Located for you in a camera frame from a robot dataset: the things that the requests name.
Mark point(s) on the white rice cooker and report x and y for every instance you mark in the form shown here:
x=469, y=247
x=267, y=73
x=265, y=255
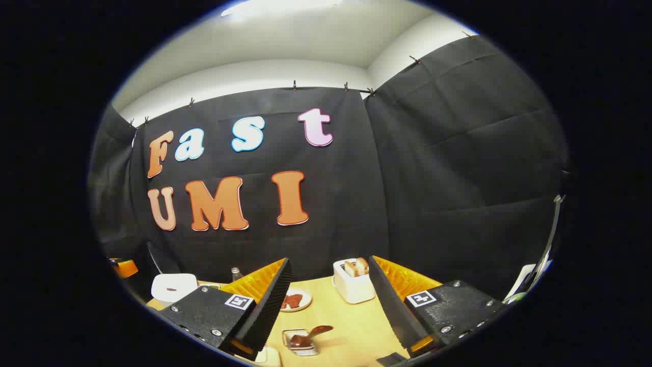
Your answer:
x=173, y=285

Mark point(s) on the white round plate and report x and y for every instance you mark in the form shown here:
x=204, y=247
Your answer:
x=305, y=298

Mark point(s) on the white panel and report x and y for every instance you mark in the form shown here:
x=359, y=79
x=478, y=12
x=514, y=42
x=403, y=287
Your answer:
x=520, y=280

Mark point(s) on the ceiling light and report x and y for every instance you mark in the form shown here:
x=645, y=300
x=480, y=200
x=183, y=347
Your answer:
x=280, y=6

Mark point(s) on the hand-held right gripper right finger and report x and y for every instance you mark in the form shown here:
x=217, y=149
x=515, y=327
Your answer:
x=389, y=306

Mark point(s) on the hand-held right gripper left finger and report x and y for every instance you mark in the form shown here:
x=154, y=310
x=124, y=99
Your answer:
x=270, y=306

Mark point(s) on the toast bread slice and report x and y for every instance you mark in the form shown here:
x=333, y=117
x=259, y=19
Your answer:
x=361, y=265
x=350, y=268

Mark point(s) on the clear plastic water bottle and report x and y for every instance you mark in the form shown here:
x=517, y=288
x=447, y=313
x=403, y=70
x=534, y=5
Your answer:
x=237, y=275

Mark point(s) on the white toaster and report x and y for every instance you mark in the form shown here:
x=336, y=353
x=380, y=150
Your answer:
x=354, y=288

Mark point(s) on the black backdrop cloth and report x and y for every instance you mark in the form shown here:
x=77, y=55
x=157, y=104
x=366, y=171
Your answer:
x=433, y=178

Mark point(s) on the brown wooden spoon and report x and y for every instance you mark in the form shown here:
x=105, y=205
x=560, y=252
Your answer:
x=310, y=334

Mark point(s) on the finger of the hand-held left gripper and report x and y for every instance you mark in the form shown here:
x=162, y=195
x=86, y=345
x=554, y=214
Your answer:
x=126, y=268

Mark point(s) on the metal stand pole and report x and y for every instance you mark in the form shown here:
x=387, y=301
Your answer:
x=552, y=229

